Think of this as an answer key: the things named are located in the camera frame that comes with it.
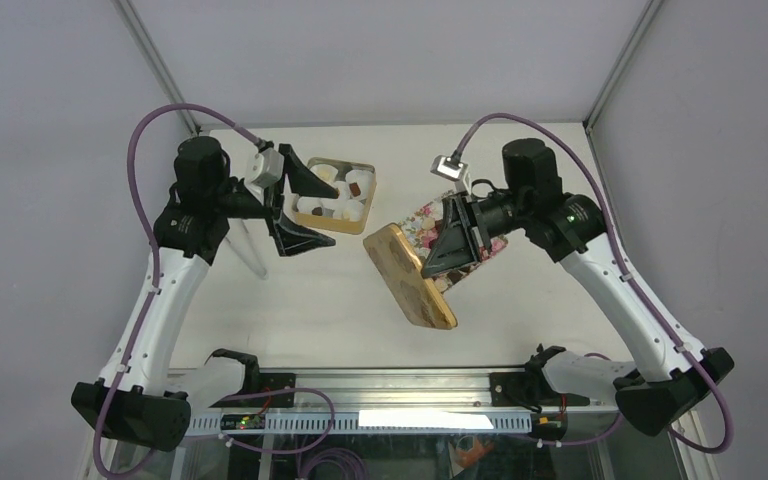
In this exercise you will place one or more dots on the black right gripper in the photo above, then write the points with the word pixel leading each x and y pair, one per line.
pixel 463 240

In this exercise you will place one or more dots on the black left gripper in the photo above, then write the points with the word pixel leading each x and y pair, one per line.
pixel 291 237

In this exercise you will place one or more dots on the silver metal tongs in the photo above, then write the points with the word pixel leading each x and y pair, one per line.
pixel 240 243

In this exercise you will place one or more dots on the silver tin lid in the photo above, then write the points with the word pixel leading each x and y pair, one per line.
pixel 419 299

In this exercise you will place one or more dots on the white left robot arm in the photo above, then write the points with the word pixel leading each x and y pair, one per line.
pixel 132 400

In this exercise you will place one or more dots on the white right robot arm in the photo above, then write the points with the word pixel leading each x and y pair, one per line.
pixel 670 370

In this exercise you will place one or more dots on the white paper cup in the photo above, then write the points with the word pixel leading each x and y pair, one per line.
pixel 365 179
pixel 326 172
pixel 352 211
pixel 343 195

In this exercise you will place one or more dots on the yellow tin box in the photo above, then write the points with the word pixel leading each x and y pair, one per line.
pixel 301 207

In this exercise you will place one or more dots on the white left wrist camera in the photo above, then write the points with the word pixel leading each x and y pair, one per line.
pixel 265 169

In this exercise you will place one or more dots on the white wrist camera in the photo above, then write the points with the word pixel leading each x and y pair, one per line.
pixel 452 169
pixel 265 169

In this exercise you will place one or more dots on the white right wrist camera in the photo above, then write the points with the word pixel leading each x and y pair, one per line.
pixel 452 169

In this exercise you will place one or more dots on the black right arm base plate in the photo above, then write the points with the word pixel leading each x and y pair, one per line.
pixel 523 389

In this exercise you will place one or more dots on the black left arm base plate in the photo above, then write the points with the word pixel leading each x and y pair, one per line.
pixel 267 382

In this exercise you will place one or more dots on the aluminium frame rail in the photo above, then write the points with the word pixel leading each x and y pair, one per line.
pixel 349 390

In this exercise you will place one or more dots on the white slotted cable duct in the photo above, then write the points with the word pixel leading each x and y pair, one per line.
pixel 368 421

